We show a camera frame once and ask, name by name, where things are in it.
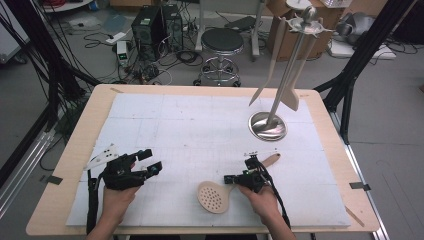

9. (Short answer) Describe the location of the aluminium rail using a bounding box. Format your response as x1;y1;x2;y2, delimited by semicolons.
343;143;391;240
0;129;56;218

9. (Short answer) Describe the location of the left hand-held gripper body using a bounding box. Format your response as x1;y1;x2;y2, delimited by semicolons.
84;143;147;192

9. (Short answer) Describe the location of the white foam mat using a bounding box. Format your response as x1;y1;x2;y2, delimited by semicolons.
65;92;352;228

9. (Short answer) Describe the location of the metal utensil stand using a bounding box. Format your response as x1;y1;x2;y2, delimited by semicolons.
248;5;334;142

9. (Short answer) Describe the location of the person's left hand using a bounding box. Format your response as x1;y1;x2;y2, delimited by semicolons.
101;184;143;221

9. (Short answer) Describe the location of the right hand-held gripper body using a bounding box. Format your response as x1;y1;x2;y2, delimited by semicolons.
234;151;273;194

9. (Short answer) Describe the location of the black flat device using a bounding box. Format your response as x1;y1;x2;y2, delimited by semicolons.
224;15;258;33

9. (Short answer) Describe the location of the black frame post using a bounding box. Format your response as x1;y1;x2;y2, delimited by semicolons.
314;0;416;145

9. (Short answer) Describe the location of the grey metal stand leg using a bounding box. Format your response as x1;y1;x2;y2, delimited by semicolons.
251;0;265;63
196;0;208;53

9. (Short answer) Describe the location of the tangle of floor cables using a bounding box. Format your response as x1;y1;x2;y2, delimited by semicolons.
83;29;204;86

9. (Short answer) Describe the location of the black gripper strap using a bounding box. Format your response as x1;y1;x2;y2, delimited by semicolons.
85;169;101;234

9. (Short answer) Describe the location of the white device with green display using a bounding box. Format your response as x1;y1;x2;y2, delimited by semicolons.
116;40;129;68

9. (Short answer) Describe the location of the white power strip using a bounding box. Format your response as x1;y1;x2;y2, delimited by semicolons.
105;31;128;45

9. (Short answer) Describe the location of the beige solid spatula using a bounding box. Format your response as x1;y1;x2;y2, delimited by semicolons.
249;16;288;107

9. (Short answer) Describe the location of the large black computer tower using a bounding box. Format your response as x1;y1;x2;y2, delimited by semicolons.
131;5;164;63

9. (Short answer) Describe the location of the white platform board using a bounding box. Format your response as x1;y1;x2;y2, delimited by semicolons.
328;39;398;61

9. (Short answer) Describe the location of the white round table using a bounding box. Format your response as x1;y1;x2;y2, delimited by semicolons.
43;0;94;14

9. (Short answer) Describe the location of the black tape strip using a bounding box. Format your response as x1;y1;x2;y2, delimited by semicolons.
349;182;372;192
39;174;64;186

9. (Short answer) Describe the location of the person's right hand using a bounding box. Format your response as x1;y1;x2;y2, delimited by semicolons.
238;184;284;223

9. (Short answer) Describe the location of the black frame with cables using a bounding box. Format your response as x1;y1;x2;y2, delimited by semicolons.
0;0;101;134

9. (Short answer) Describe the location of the beige perforated skimmer spoon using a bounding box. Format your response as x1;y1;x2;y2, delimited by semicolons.
196;153;282;215

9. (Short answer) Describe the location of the grey bag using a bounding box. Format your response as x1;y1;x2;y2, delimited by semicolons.
336;12;376;44

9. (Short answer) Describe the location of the cardboard box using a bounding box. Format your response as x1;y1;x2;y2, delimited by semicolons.
266;0;334;63

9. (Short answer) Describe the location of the black round stool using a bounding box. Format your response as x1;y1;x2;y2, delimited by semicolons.
193;27;245;88

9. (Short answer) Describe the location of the slim black computer tower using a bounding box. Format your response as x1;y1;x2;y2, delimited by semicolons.
161;3;184;53

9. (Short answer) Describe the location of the beige slotted spatula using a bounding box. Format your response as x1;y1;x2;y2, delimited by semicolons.
281;18;324;113

